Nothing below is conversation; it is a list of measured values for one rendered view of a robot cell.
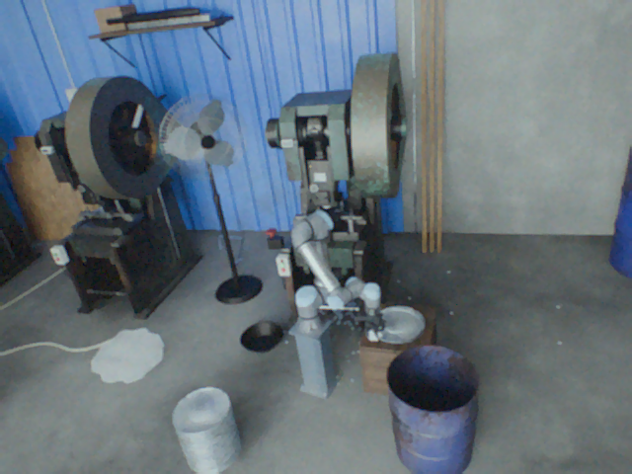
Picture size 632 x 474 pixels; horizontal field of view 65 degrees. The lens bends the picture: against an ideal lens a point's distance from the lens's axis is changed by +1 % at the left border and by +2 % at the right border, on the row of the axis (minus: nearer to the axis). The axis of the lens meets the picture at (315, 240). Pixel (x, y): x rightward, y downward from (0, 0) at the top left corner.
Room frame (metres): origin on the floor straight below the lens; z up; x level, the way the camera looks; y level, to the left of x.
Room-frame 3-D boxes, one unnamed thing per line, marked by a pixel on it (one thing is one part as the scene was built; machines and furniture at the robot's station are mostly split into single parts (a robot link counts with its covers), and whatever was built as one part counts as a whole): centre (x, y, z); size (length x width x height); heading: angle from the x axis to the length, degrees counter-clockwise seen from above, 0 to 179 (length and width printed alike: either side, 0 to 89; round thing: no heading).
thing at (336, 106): (3.06, -0.16, 0.83); 0.79 x 0.43 x 1.34; 162
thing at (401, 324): (2.15, -0.38, 0.39); 0.29 x 0.29 x 0.01
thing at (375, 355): (2.18, -0.40, 0.18); 0.40 x 0.38 x 0.35; 159
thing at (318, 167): (2.88, -0.10, 1.04); 0.17 x 0.15 x 0.30; 162
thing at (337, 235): (2.92, -0.11, 0.68); 0.45 x 0.30 x 0.06; 72
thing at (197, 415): (1.81, 0.69, 0.31); 0.29 x 0.29 x 0.01
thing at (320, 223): (2.26, -0.02, 0.82); 0.15 x 0.12 x 0.55; 126
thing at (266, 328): (2.62, 0.45, 0.04); 0.30 x 0.30 x 0.07
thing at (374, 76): (2.91, -0.46, 1.33); 1.03 x 0.28 x 0.82; 162
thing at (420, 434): (1.65, -0.45, 0.24); 0.42 x 0.42 x 0.48
